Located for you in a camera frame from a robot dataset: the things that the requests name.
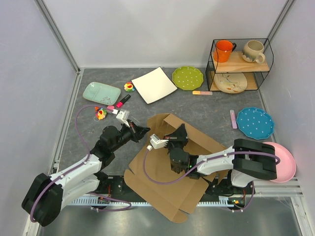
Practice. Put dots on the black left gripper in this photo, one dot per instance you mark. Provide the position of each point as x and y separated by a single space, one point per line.
137 132

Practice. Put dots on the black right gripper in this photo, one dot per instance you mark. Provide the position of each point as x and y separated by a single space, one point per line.
179 135

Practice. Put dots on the brown cardboard box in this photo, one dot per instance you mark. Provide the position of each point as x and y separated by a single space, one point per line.
174 201

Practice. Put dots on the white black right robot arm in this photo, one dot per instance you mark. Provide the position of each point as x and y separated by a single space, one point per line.
247 160

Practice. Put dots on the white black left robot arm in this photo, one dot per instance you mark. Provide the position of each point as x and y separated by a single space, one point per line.
48 195

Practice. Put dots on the pink black highlighter marker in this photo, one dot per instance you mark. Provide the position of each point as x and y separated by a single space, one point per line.
123 101

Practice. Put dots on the pink eraser block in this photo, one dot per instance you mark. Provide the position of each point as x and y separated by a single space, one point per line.
110 108

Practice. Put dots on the orange pink pastel highlighter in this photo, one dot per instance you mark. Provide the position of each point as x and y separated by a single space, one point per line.
195 92

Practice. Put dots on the colourful flower plush toy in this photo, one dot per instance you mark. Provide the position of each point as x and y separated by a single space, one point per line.
129 87

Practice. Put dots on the white square plate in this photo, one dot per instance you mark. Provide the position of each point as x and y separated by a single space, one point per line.
154 85

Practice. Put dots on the mint green rectangular tray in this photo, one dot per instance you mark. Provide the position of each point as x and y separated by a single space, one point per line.
101 93

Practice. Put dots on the lilac highlighter pen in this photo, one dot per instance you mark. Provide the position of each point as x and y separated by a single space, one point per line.
233 119

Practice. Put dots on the green polka dot plate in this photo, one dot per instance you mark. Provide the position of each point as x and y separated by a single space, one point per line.
187 78

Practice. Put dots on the blue polka dot plate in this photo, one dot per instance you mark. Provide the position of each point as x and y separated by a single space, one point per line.
255 123

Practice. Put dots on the cream floral oval plate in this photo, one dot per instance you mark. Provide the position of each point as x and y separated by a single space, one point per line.
231 83

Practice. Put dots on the orange mug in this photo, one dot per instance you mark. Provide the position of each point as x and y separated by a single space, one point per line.
223 50

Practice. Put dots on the pink round plate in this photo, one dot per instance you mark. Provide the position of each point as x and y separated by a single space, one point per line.
287 168

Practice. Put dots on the beige ceramic mug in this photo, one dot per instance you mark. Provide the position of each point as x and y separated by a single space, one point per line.
253 52

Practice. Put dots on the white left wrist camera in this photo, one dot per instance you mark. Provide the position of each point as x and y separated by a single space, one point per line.
122 117

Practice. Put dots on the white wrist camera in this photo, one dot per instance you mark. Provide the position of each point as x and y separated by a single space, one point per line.
122 117
155 142

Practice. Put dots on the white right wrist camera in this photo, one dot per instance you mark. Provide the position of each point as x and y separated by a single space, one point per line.
155 142

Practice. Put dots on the rainbow flower keychain toy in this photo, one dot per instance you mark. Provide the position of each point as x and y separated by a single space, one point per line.
100 114

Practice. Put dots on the grey slotted cable duct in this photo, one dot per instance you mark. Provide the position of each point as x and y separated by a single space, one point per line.
94 201

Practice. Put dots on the black wire wooden shelf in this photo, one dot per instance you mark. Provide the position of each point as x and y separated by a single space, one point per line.
255 73

